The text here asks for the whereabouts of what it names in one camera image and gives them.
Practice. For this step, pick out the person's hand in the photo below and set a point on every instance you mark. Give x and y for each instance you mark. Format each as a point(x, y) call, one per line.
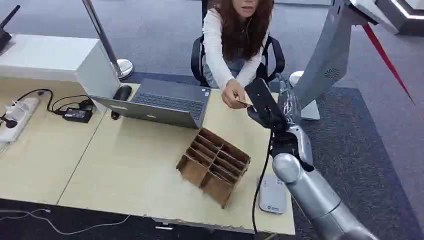
point(232, 94)

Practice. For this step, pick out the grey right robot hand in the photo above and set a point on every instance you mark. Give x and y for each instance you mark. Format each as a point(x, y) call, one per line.
point(265, 102)

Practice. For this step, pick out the brown card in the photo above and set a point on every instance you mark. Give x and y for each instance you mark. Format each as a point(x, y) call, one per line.
point(245, 103)

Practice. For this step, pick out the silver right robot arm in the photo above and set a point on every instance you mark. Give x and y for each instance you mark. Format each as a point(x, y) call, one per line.
point(318, 195)

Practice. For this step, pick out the black office chair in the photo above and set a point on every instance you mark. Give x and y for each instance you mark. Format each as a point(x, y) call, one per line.
point(198, 59)

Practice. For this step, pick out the person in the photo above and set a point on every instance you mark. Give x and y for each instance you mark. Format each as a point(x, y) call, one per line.
point(238, 36)

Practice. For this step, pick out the grey laptop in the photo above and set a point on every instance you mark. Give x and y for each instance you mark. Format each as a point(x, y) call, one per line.
point(165, 106)

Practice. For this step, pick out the wooden card box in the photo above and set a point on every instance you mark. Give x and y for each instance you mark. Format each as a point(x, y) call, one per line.
point(213, 165)

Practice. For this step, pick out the grey kiosk stand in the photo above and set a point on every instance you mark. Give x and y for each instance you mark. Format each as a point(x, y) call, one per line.
point(328, 56)

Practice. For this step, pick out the white flat device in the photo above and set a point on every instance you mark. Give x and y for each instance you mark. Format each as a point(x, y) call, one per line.
point(272, 195)

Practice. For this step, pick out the black computer mouse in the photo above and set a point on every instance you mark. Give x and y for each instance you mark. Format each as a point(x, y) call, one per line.
point(122, 92)

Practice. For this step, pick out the red pole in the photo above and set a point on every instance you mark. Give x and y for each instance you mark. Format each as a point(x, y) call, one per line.
point(386, 59)

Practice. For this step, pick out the chrome pole stand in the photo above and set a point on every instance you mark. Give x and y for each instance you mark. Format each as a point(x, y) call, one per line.
point(109, 49)

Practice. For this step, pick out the black power adapter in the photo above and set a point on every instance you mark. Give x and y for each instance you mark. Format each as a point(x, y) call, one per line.
point(78, 115)

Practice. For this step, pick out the white cabinet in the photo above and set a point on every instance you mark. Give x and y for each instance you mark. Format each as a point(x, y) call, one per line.
point(59, 58)

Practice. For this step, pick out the white power strip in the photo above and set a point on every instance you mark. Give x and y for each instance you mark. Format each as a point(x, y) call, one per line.
point(18, 117)

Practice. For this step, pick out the black plug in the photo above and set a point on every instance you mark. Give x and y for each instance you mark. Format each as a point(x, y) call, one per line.
point(9, 122)

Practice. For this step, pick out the black router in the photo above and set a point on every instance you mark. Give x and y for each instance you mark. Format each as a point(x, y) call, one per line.
point(4, 34)

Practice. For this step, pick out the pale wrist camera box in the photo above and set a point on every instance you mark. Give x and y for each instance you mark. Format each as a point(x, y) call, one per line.
point(303, 142)

